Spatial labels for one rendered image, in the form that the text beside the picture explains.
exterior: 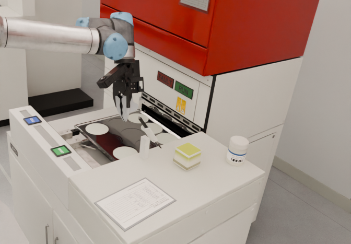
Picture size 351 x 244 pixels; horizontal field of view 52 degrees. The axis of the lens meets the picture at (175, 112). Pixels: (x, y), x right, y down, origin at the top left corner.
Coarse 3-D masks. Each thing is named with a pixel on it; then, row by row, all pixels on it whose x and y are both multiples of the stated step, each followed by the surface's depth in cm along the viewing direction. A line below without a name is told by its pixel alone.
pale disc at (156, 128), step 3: (147, 123) 172; (150, 123) 172; (153, 123) 172; (141, 126) 168; (150, 126) 169; (153, 126) 170; (156, 126) 170; (159, 126) 171; (153, 129) 168; (156, 129) 168; (159, 129) 168; (153, 132) 165; (156, 132) 165; (159, 132) 166
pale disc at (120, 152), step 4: (116, 148) 150; (120, 148) 150; (124, 148) 150; (128, 148) 151; (132, 148) 151; (116, 152) 147; (120, 152) 147; (124, 152) 148; (128, 152) 148; (132, 152) 148; (136, 152) 149; (116, 156) 144; (120, 156) 145; (124, 156) 145
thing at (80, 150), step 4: (76, 148) 149; (80, 148) 150; (80, 152) 147; (84, 152) 148; (84, 156) 145; (88, 156) 146; (88, 160) 143; (92, 160) 143; (92, 164) 141; (96, 164) 142
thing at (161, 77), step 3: (159, 72) 172; (159, 75) 173; (162, 75) 171; (165, 75) 169; (159, 78) 173; (162, 78) 171; (165, 78) 170; (168, 78) 168; (162, 81) 172; (165, 81) 170; (168, 81) 168; (171, 81) 167; (168, 84) 169; (171, 84) 167; (171, 87) 168
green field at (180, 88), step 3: (177, 84) 164; (180, 84) 163; (177, 87) 165; (180, 87) 163; (183, 87) 161; (186, 87) 160; (177, 90) 165; (180, 90) 163; (183, 90) 162; (186, 90) 160; (189, 90) 159; (183, 93) 162; (186, 93) 161; (189, 93) 159; (189, 96) 160
